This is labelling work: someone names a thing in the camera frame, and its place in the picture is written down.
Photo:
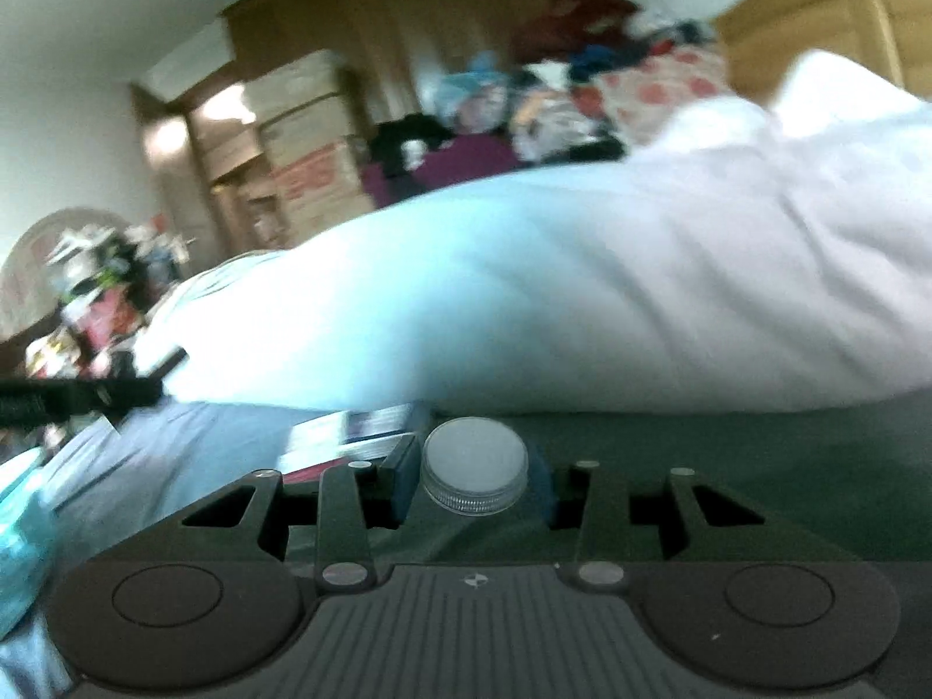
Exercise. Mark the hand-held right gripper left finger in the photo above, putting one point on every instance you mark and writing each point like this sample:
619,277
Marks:
402,484

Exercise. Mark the purple cloth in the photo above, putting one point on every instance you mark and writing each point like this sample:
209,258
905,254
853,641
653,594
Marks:
466,160

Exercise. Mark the plastic-wrapped cardboard box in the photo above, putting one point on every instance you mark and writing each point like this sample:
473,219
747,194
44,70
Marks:
291,87

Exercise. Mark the plain cardboard box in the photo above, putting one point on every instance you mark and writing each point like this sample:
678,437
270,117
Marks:
302,142

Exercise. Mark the dark red garment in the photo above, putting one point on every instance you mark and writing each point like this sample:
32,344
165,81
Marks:
575,18

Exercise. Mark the wooden wardrobe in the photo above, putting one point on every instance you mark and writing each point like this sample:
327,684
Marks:
408,36

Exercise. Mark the red-printed cardboard box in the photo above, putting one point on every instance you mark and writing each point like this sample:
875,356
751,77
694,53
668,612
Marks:
320,193

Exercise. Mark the pile of colourful bags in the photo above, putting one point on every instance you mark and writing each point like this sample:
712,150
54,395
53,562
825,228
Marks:
102,306

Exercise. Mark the turquoise plastic basket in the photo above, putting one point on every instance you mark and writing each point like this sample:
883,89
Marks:
25,546

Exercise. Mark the pile of mixed clothes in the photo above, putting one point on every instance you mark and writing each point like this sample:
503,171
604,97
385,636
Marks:
561,116

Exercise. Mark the blue plastic bag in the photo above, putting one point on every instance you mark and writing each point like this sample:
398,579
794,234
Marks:
473,91

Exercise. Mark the arched wicker panel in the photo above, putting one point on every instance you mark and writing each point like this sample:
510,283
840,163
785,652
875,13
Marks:
29,255

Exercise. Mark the black garment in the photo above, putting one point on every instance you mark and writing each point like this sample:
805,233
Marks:
408,142

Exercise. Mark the brown wooden door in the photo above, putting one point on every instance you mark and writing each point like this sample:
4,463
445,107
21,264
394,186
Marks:
171,160

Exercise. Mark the white bottle cap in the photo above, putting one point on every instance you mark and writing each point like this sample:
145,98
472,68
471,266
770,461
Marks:
475,466

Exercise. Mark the grey bed sheet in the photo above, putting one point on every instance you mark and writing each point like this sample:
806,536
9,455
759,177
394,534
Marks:
764,473

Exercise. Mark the floral pillow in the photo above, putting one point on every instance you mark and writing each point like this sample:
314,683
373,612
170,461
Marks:
662,91

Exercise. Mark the wooden headboard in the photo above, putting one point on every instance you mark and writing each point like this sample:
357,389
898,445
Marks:
823,14

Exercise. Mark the large white pillow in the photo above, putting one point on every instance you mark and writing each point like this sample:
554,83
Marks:
546,284

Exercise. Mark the red white blue box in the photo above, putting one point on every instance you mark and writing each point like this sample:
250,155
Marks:
320,445

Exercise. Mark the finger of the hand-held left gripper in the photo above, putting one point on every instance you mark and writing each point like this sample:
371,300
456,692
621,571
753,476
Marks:
142,387

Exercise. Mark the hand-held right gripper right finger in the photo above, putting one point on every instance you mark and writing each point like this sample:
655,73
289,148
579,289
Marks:
542,488

